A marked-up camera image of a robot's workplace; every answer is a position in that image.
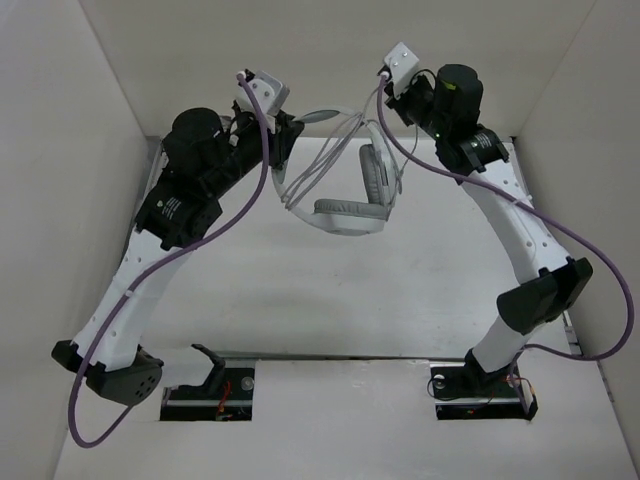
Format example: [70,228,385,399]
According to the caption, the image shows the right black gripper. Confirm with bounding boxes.
[384,71,449,140]

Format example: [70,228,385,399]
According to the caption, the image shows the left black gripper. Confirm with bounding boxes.
[207,108,305,198]

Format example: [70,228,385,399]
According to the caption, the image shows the grey headphone cable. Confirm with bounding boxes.
[279,84,426,211]

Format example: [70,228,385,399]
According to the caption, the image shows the white grey headphones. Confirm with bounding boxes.
[272,107,402,237]

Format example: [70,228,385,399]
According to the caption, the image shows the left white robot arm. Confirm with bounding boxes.
[51,105,304,408]

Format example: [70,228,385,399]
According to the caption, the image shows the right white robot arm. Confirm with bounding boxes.
[384,64,593,394]

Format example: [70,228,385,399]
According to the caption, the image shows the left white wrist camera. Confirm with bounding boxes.
[243,70,290,133]

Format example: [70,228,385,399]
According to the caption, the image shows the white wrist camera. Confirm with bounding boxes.
[243,70,290,133]
[380,42,420,99]

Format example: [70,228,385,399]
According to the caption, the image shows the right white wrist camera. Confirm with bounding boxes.
[380,42,420,99]

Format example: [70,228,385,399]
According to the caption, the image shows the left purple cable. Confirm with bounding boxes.
[67,72,269,448]

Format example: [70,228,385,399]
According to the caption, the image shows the purple cable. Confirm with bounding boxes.
[67,72,269,448]
[377,72,637,361]

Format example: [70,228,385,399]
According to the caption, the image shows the left metal side rail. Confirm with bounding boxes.
[149,139,169,188]

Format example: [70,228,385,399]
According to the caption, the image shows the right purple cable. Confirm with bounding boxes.
[377,72,637,361]

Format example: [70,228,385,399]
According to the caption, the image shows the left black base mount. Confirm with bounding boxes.
[159,344,256,422]

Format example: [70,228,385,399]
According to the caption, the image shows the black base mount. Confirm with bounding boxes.
[159,344,256,422]
[426,355,539,421]

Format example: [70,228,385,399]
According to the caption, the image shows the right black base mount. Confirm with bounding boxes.
[426,355,539,421]

